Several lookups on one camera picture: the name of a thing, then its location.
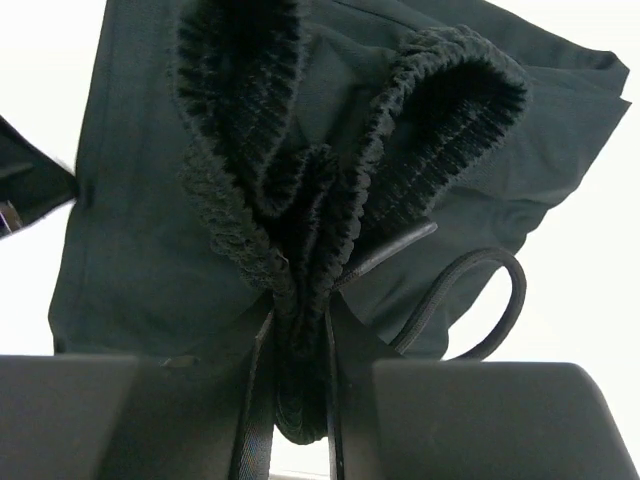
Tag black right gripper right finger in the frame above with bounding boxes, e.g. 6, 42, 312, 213
326, 295, 638, 480

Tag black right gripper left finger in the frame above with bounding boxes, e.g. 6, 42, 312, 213
1, 296, 274, 479

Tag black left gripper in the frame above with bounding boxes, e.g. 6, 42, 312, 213
1, 117, 78, 238

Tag black shorts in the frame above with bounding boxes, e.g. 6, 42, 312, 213
49, 1, 629, 444

